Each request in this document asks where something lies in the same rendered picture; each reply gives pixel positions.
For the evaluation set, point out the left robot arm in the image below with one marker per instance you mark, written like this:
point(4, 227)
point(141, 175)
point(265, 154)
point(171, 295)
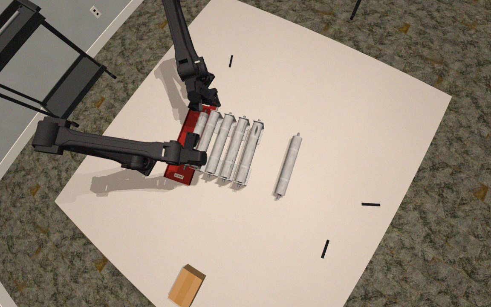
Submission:
point(193, 74)

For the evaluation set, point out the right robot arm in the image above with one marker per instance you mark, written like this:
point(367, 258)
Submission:
point(54, 135)

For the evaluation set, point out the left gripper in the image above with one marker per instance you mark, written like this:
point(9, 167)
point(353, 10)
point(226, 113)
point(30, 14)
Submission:
point(213, 96)

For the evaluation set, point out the red scrap tray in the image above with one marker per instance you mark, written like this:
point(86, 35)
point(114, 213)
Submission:
point(177, 173)

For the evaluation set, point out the brown cardboard box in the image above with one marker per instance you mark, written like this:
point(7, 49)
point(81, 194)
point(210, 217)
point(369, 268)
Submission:
point(187, 286)

